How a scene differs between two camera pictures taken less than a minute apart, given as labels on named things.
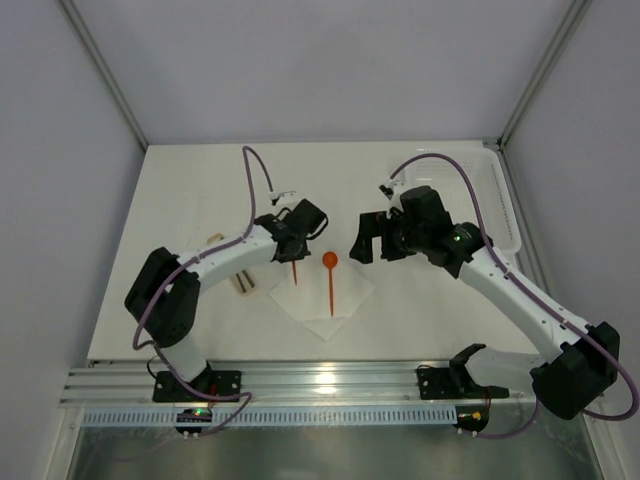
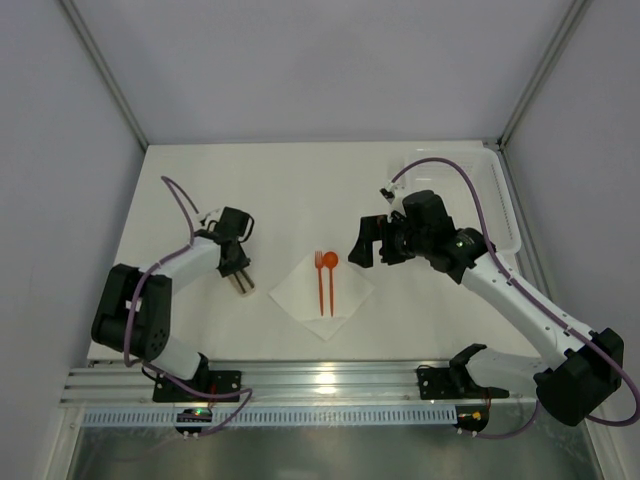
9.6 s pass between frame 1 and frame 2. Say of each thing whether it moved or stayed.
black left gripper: moved
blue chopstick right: stayed
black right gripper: stayed
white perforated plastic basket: stayed
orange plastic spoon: stayed
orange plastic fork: moved
